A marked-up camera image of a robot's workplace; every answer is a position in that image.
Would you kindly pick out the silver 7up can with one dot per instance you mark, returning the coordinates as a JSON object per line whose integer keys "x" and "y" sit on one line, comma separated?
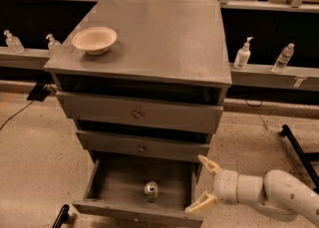
{"x": 151, "y": 191}

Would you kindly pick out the grey middle drawer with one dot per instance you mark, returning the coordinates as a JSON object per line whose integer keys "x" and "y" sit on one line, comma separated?
{"x": 141, "y": 146}

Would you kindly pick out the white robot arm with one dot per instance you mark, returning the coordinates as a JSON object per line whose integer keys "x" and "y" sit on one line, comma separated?
{"x": 278, "y": 194}

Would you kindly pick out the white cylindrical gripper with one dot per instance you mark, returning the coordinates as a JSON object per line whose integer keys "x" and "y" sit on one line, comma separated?
{"x": 225, "y": 186}

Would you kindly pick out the black floor power box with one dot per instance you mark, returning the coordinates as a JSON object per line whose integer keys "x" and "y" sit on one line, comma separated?
{"x": 38, "y": 93}

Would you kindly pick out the white pump lotion bottle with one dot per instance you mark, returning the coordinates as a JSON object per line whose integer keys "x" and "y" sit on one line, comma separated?
{"x": 243, "y": 55}

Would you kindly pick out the grey top drawer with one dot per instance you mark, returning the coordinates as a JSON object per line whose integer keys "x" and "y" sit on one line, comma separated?
{"x": 139, "y": 112}

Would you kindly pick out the clear plastic water bottle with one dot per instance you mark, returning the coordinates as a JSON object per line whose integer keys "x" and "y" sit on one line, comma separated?
{"x": 283, "y": 58}

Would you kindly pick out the grey wooden drawer cabinet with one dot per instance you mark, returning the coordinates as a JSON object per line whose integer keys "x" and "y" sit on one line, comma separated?
{"x": 166, "y": 50}

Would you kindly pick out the beige paper bowl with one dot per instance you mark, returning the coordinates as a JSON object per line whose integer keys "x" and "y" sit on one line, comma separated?
{"x": 95, "y": 40}

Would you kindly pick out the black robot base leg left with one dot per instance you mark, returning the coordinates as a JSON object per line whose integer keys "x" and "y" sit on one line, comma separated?
{"x": 62, "y": 217}

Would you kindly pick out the grey open bottom drawer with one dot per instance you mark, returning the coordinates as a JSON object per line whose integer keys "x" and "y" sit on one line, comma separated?
{"x": 116, "y": 189}

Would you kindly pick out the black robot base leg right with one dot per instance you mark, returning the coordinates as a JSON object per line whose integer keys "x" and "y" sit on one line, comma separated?
{"x": 306, "y": 158}

